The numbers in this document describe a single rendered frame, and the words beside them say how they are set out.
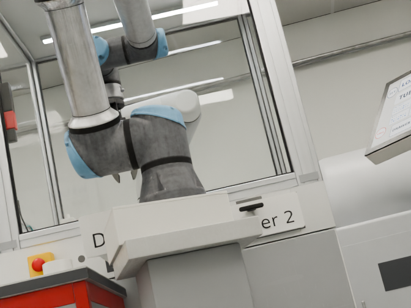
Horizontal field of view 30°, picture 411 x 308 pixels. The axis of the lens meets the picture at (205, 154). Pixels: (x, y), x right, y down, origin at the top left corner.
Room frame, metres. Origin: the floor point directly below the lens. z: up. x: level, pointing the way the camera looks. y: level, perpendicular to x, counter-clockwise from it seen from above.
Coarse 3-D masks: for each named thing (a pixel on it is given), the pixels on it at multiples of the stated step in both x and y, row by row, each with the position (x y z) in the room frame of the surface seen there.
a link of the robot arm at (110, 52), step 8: (96, 40) 1.76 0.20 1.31; (104, 40) 1.76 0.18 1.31; (112, 40) 1.78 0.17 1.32; (120, 40) 1.78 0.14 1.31; (96, 48) 1.76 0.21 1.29; (104, 48) 1.76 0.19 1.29; (112, 48) 1.78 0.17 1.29; (120, 48) 1.78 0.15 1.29; (104, 56) 1.76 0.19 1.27; (112, 56) 1.78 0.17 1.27; (120, 56) 1.79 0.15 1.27; (104, 64) 1.79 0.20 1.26; (112, 64) 1.80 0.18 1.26; (120, 64) 1.81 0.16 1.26; (104, 72) 1.84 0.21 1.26
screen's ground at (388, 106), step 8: (400, 80) 2.22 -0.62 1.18; (392, 88) 2.23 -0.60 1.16; (408, 88) 2.16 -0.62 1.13; (400, 96) 2.17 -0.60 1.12; (408, 96) 2.14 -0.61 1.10; (384, 104) 2.22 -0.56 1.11; (392, 104) 2.18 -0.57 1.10; (384, 112) 2.19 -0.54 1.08; (384, 120) 2.17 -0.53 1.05; (400, 120) 2.10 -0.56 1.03; (408, 128) 2.05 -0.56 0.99; (384, 136) 2.12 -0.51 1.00; (392, 136) 2.09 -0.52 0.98; (376, 144) 2.13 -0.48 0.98
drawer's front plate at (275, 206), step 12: (240, 204) 2.27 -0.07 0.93; (252, 204) 2.27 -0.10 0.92; (264, 204) 2.27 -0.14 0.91; (276, 204) 2.27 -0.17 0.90; (288, 204) 2.27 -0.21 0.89; (240, 216) 2.27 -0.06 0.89; (252, 216) 2.27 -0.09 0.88; (264, 216) 2.27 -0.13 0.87; (288, 216) 2.27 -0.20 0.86; (300, 216) 2.27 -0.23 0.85; (264, 228) 2.27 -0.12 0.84; (276, 228) 2.27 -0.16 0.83; (288, 228) 2.27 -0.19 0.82; (300, 228) 2.29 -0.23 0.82
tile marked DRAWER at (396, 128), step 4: (404, 120) 2.08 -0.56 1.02; (408, 120) 2.07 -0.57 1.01; (396, 124) 2.10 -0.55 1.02; (400, 124) 2.09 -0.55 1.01; (404, 124) 2.07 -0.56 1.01; (408, 124) 2.06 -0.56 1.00; (392, 128) 2.11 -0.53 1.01; (396, 128) 2.09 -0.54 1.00; (400, 128) 2.08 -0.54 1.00; (404, 128) 2.06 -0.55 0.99; (392, 132) 2.10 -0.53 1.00; (396, 132) 2.08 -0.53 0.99
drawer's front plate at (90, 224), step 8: (88, 216) 1.95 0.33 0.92; (96, 216) 1.95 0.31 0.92; (104, 216) 1.95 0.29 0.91; (80, 224) 1.95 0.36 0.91; (88, 224) 1.95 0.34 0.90; (96, 224) 1.95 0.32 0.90; (104, 224) 1.95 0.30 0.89; (88, 232) 1.95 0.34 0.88; (96, 232) 1.95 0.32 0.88; (88, 240) 1.95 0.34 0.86; (96, 240) 1.95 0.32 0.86; (88, 248) 1.95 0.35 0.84; (96, 248) 1.95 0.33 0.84; (104, 248) 1.95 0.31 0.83; (88, 256) 1.95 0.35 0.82; (96, 256) 1.95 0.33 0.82
